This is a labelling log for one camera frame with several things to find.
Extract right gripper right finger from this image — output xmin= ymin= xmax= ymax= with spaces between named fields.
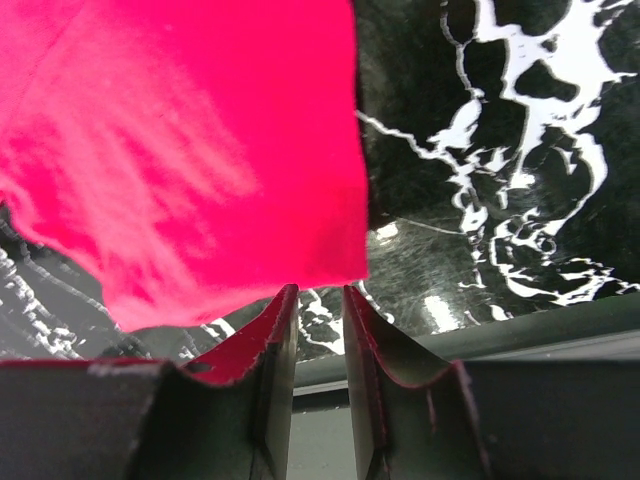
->
xmin=343 ymin=287 xmax=639 ymax=479

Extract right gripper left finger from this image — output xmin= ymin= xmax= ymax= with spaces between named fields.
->
xmin=1 ymin=285 xmax=298 ymax=479

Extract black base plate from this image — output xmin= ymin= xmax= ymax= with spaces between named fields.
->
xmin=287 ymin=293 xmax=639 ymax=479

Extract crimson t shirt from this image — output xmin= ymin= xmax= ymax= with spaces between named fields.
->
xmin=1 ymin=1 xmax=368 ymax=332

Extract black marbled table mat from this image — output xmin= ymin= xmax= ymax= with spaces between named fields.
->
xmin=1 ymin=1 xmax=639 ymax=360

